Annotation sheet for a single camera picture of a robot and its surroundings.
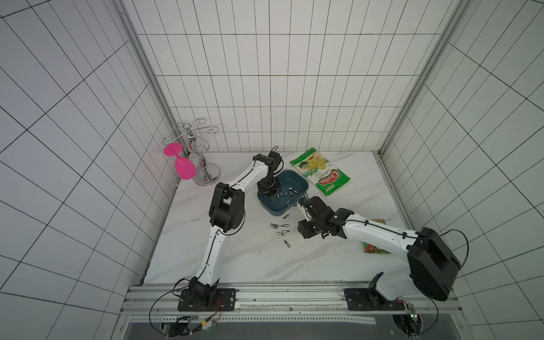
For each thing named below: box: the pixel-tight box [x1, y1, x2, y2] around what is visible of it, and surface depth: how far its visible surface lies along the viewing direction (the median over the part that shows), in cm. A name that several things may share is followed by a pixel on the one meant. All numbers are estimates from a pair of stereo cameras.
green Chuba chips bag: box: [289, 147, 351, 196], surface depth 112 cm
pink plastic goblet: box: [162, 142, 197, 181], surface depth 89 cm
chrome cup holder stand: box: [161, 118, 221, 187], surface depth 94 cm
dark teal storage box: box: [257, 170, 309, 217], surface depth 103 cm
